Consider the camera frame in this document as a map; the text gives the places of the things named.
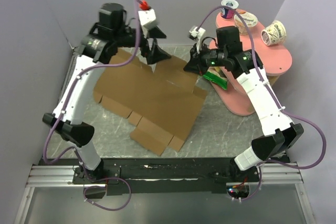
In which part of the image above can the tipped Chobani yogurt cup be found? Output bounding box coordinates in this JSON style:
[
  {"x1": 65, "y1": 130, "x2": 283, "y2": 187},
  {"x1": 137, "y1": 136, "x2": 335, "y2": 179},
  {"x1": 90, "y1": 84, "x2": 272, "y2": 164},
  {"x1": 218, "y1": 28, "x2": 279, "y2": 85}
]
[{"x1": 260, "y1": 20, "x2": 287, "y2": 46}]

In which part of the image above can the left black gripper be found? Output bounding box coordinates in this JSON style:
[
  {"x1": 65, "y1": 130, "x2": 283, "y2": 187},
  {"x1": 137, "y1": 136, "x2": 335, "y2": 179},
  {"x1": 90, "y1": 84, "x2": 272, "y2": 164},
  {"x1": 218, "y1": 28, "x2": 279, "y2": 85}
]
[{"x1": 113, "y1": 25, "x2": 171, "y2": 63}]

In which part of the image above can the orange Chobani yogurt cup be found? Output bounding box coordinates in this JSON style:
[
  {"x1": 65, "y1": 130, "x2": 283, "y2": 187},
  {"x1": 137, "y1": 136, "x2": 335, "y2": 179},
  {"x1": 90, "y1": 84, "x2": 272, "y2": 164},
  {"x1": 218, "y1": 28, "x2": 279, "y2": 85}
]
[{"x1": 234, "y1": 9, "x2": 258, "y2": 35}]

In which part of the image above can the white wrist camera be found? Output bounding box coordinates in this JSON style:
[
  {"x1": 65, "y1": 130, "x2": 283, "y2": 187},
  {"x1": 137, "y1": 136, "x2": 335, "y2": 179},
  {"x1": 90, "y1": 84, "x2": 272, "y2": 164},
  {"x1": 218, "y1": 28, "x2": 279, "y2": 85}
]
[
  {"x1": 138, "y1": 0, "x2": 159, "y2": 30},
  {"x1": 188, "y1": 26, "x2": 206, "y2": 41}
]

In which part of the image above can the brown cardboard box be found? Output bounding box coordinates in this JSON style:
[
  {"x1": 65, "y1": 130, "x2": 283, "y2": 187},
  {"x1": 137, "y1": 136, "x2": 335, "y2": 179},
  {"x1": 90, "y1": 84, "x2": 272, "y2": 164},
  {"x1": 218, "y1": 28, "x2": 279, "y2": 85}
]
[{"x1": 93, "y1": 56, "x2": 207, "y2": 156}]

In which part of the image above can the green chips bag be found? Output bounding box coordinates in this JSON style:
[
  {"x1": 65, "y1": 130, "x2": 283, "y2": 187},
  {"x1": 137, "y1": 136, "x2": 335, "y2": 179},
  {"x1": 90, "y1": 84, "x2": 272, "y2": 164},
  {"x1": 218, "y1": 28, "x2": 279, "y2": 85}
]
[{"x1": 203, "y1": 67, "x2": 228, "y2": 90}]

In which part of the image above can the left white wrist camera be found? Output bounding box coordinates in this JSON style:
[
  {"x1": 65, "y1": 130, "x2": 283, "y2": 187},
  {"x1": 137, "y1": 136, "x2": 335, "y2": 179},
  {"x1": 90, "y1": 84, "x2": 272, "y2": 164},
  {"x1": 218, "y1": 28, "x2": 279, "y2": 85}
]
[{"x1": 138, "y1": 0, "x2": 159, "y2": 30}]

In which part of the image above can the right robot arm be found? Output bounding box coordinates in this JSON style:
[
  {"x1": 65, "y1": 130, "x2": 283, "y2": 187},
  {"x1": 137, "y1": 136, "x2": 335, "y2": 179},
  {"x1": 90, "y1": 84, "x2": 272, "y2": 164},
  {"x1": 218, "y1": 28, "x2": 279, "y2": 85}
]
[{"x1": 183, "y1": 26, "x2": 304, "y2": 182}]

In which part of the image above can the aluminium rail frame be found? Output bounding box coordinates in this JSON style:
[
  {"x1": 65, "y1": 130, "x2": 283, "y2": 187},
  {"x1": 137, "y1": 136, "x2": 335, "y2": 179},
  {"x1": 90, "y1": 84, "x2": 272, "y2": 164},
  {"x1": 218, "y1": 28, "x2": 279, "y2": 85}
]
[{"x1": 15, "y1": 158, "x2": 316, "y2": 223}]

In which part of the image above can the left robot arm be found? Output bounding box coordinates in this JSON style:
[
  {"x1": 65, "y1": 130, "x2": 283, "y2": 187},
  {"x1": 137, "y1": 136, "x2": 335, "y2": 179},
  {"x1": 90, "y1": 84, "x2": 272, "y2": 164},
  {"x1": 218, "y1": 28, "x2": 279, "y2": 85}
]
[{"x1": 43, "y1": 0, "x2": 171, "y2": 183}]

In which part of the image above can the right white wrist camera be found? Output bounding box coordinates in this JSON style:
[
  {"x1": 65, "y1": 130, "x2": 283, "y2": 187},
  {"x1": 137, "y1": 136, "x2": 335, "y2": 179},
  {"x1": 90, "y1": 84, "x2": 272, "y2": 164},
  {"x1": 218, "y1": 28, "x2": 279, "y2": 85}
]
[{"x1": 188, "y1": 26, "x2": 206, "y2": 41}]

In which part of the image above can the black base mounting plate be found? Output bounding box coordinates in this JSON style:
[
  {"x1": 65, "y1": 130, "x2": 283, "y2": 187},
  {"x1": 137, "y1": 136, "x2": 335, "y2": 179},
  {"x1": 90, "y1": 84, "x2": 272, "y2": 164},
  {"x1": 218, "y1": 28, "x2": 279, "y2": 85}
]
[{"x1": 28, "y1": 157, "x2": 299, "y2": 198}]

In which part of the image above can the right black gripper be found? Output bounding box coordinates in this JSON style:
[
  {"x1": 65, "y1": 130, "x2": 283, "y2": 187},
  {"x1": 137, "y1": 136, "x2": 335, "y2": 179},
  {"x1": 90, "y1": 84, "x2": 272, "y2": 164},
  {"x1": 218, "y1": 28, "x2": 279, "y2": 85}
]
[{"x1": 183, "y1": 41, "x2": 227, "y2": 76}]

